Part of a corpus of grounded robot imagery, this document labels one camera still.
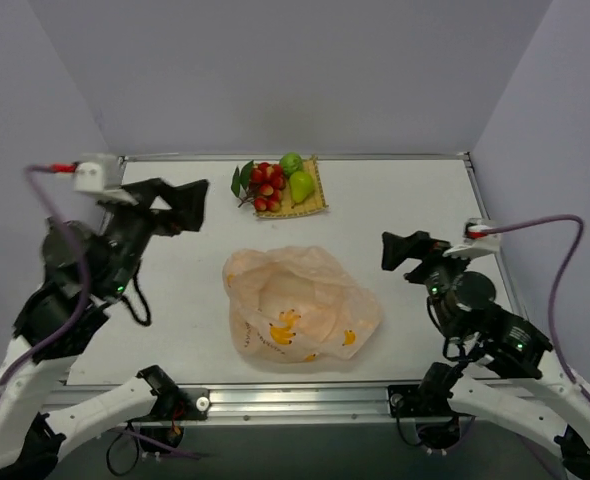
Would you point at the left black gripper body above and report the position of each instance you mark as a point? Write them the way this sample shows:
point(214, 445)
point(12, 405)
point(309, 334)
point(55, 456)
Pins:
point(151, 209)

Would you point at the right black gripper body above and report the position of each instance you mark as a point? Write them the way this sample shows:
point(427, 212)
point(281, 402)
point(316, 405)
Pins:
point(430, 259)

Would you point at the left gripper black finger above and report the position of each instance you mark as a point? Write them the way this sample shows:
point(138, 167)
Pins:
point(141, 195)
point(186, 206)

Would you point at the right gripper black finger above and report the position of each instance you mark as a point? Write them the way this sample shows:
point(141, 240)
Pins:
point(431, 259)
point(398, 249)

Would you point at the fake strawberry bunch with leaves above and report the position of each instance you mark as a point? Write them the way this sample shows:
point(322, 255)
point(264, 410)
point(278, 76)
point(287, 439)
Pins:
point(260, 184)

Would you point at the round bumpy green fake fruit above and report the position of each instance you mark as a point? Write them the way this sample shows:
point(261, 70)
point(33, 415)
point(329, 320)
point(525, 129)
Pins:
point(290, 163)

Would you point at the green fake pear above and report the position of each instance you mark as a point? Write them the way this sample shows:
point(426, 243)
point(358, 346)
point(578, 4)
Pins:
point(302, 185)

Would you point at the translucent banana print plastic bag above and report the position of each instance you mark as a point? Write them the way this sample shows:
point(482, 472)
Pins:
point(297, 305)

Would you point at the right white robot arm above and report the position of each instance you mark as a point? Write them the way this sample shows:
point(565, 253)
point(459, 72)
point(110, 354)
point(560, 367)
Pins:
point(553, 412)

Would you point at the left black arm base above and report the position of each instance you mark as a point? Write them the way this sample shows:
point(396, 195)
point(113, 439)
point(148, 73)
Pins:
point(153, 405)

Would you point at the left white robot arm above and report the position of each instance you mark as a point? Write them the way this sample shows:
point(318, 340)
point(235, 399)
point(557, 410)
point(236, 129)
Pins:
point(85, 274)

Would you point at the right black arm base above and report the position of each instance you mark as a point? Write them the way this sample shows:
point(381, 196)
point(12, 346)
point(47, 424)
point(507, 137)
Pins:
point(423, 417)

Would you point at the yellow woven mat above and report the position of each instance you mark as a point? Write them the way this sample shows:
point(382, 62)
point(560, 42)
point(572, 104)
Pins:
point(315, 203)

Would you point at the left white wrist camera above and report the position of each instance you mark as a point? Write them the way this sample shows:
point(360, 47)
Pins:
point(97, 172)

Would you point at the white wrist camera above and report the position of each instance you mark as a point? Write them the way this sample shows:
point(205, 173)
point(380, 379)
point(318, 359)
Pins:
point(477, 241)
point(97, 172)

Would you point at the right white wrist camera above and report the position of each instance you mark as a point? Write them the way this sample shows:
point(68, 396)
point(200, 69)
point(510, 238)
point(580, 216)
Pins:
point(477, 241)

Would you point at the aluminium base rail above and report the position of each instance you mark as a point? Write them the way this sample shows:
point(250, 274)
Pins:
point(289, 403)

